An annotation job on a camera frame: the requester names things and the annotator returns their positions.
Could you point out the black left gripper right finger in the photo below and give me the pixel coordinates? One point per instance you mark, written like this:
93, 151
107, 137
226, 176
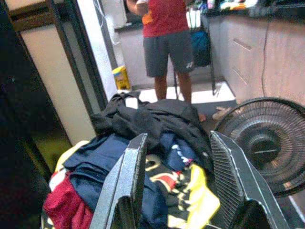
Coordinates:
228, 181

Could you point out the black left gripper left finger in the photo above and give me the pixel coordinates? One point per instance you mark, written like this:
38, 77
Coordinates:
119, 181

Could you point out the navy blue garment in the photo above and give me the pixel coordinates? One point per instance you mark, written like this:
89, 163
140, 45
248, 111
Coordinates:
95, 162

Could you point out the yellow and black printed garment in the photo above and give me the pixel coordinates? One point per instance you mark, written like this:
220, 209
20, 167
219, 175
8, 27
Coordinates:
202, 202

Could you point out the black floor fan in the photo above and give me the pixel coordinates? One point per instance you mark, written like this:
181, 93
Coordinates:
262, 148

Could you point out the red garment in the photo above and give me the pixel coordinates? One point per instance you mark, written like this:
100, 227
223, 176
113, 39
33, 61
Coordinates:
64, 205

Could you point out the blue garment with white print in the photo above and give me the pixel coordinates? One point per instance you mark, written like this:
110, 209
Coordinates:
171, 144

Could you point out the beige slipper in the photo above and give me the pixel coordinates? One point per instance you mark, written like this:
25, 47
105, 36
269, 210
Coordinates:
221, 113

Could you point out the yellow container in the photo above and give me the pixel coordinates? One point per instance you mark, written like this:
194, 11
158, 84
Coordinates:
122, 78

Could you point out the black metal stand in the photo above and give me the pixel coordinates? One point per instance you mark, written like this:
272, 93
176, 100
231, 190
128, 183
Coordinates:
212, 71

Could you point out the dark framed white door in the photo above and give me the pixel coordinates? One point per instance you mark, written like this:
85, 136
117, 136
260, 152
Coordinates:
59, 83

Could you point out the blue bag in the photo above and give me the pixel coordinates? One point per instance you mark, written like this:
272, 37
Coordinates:
200, 47

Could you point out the person in red shirt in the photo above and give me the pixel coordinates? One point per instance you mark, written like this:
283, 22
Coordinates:
166, 19

